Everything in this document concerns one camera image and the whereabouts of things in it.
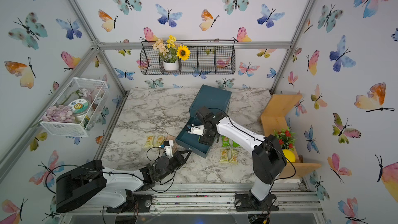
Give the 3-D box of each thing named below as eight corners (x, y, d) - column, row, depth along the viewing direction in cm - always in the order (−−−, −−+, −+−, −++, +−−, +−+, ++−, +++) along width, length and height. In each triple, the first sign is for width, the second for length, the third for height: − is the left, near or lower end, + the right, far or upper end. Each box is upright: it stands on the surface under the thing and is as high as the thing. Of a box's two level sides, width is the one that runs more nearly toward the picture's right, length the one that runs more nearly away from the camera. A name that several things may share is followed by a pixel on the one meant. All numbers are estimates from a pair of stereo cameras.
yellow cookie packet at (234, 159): (229, 164, 88) (230, 161, 85) (228, 152, 92) (229, 149, 89) (237, 164, 88) (238, 161, 85) (235, 152, 92) (236, 149, 89)
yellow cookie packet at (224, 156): (220, 163, 88) (220, 161, 86) (219, 151, 93) (219, 149, 91) (228, 163, 88) (228, 161, 86) (227, 151, 93) (227, 149, 91)
